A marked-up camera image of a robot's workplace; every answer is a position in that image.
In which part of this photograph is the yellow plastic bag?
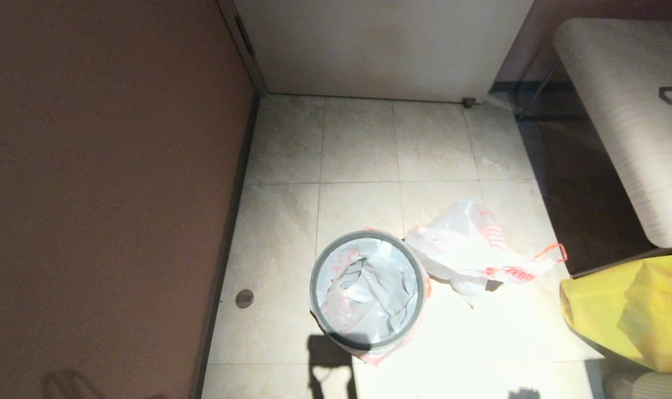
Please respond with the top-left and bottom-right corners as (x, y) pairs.
(559, 253), (672, 375)

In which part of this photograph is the beige woodgrain table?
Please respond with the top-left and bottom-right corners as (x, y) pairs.
(553, 17), (672, 249)

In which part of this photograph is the white red-printed trash bag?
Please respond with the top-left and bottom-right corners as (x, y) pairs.
(404, 199), (569, 309)

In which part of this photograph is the white door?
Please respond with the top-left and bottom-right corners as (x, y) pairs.
(233, 0), (536, 103)

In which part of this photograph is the cream ribbed cylinder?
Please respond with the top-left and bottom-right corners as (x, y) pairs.
(604, 371), (672, 399)

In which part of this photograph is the grey door frame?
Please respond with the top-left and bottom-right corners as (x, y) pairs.
(217, 0), (269, 95)

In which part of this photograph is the white plastic bag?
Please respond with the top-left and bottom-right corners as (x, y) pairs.
(312, 226), (433, 368)

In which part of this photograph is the grey bin rim ring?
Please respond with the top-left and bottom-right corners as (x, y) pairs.
(310, 230), (428, 351)

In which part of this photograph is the thin metal table leg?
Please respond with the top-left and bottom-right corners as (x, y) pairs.
(515, 55), (591, 121)

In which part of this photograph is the dark baseboard strip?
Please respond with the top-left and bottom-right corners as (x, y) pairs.
(191, 91), (260, 399)

